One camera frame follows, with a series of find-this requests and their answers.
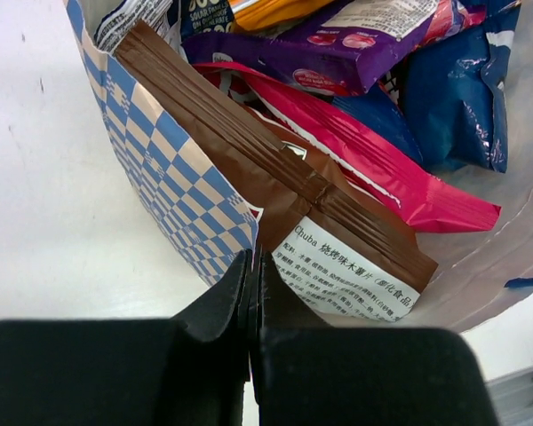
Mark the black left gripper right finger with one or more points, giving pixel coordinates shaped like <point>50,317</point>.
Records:
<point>307,372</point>

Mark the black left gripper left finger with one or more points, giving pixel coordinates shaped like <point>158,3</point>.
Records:
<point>188,369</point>

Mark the blue checkered paper bag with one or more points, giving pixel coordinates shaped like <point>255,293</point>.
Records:
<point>206,221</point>

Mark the purple candy packet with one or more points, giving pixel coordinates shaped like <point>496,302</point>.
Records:
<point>344,48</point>

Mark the orange snack packet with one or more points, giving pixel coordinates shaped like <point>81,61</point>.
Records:
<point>255,16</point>

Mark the brown snack packet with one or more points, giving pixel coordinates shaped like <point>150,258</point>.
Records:
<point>341,251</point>

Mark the pink snack packet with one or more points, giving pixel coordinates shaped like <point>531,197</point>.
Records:
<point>421,200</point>

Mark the dark blue snack packet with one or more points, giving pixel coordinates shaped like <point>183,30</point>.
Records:
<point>444,106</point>

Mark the blue white snack packet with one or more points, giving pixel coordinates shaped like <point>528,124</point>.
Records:
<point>174,21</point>

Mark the aluminium mounting rail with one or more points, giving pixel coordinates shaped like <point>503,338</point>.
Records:
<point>512,397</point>

